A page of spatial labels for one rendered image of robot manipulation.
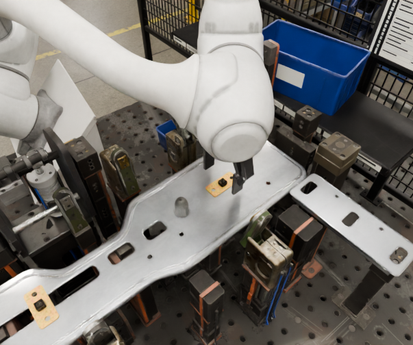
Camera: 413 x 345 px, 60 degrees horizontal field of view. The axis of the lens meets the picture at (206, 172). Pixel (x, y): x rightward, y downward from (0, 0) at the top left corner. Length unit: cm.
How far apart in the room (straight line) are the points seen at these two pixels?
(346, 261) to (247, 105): 82
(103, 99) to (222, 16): 236
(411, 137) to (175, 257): 69
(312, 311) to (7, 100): 105
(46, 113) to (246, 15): 84
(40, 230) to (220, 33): 61
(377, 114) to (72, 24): 85
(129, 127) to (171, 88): 105
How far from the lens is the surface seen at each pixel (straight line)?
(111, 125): 154
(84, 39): 53
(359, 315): 111
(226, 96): 44
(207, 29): 58
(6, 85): 122
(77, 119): 116
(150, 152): 139
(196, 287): 75
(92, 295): 77
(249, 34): 58
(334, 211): 88
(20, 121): 123
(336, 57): 118
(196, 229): 80
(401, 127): 111
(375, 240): 87
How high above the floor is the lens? 168
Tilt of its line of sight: 49 degrees down
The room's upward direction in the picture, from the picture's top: straight up
